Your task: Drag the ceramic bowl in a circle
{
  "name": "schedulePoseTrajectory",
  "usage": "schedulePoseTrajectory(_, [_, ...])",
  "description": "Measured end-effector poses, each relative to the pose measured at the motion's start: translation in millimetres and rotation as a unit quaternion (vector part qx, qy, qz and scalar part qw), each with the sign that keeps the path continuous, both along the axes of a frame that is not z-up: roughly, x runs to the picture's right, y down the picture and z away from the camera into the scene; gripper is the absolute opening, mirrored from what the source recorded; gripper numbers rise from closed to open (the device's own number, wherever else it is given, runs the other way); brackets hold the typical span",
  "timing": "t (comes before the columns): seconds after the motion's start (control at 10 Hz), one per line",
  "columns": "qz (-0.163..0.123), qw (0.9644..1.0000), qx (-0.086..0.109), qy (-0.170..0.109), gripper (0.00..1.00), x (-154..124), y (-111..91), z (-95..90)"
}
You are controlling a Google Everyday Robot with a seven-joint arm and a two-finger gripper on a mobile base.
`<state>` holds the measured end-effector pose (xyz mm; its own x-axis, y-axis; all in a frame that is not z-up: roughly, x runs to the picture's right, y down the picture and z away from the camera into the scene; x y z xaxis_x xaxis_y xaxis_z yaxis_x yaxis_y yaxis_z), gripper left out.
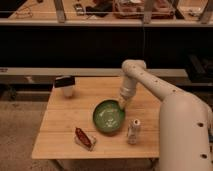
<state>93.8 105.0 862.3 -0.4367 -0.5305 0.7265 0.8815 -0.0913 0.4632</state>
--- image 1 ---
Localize wooden shelf with metal frame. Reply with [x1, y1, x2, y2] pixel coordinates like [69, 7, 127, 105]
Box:
[0, 0, 213, 27]

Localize white plastic bottle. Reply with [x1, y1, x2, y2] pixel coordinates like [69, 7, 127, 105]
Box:
[127, 119, 141, 145]

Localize green ceramic bowl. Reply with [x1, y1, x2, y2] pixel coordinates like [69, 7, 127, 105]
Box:
[93, 100, 125, 134]

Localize white cup black lid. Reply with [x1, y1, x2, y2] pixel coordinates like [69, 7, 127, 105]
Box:
[54, 76, 75, 98]

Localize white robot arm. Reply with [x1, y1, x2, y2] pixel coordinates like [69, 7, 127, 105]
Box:
[119, 60, 213, 171]

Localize black device on shelf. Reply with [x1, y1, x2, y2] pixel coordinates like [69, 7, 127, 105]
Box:
[73, 3, 85, 16]

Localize red plastic tray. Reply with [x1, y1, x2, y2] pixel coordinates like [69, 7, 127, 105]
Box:
[113, 0, 175, 19]

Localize white wrapped gripper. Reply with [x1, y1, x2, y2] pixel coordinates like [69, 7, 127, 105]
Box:
[118, 76, 137, 110]

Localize red white packaged snack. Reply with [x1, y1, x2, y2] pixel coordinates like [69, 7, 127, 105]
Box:
[74, 128, 97, 151]

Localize wooden table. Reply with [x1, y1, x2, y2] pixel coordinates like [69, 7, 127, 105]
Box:
[32, 77, 160, 161]

